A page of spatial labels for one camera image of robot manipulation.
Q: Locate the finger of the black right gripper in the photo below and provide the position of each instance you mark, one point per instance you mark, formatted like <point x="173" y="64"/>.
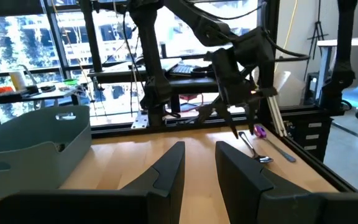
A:
<point x="225" y="112"/>
<point x="252" y="115"/>

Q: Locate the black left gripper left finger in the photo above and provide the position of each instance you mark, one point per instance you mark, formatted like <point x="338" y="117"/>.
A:
<point x="154" y="202"/>

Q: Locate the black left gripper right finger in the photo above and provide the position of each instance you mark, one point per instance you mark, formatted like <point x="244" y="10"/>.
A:
<point x="247" y="199"/>

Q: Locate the iridescent rainbow spoon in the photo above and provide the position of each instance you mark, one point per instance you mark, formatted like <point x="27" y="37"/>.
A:
<point x="259" y="131"/>

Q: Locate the black spoon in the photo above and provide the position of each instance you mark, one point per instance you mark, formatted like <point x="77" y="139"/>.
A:
<point x="264" y="159"/>

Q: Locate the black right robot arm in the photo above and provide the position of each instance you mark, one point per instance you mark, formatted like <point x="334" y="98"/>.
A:
<point x="149" y="46"/>

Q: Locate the white slat bundle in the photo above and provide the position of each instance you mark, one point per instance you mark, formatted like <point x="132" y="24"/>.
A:
<point x="277" y="118"/>

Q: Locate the white plastic container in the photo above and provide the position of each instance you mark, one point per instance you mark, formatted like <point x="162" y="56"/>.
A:
<point x="291" y="88"/>

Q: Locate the black drawer cabinet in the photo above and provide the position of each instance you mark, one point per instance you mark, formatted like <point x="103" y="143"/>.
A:
<point x="309" y="137"/>

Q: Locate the black tripod stand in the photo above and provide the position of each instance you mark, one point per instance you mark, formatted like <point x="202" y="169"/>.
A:
<point x="317" y="34"/>

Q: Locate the black upright column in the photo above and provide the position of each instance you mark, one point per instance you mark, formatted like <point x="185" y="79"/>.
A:
<point x="340" y="84"/>

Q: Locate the white table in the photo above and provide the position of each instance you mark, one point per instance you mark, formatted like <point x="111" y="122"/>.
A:
<point x="350" y="42"/>

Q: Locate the dark desk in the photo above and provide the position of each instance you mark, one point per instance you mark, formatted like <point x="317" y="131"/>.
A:
<point x="120" y="76"/>

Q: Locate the grey-blue plastic bin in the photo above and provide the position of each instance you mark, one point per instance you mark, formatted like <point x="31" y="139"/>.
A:
<point x="26" y="161"/>

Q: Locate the green small object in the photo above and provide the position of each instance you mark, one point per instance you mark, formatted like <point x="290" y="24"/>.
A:
<point x="70" y="82"/>

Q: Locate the small black object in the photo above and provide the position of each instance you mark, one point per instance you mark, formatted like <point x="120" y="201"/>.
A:
<point x="48" y="88"/>

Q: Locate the grey side table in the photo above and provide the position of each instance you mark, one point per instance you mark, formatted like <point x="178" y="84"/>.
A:
<point x="26" y="95"/>

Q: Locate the white paper roll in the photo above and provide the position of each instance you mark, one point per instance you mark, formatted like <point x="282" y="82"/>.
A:
<point x="18" y="81"/>

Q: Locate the orange flat object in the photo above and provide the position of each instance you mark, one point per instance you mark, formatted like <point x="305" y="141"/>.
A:
<point x="0" y="90"/>

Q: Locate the white metal bracket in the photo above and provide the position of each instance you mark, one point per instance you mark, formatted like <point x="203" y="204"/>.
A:
<point x="140" y="119"/>

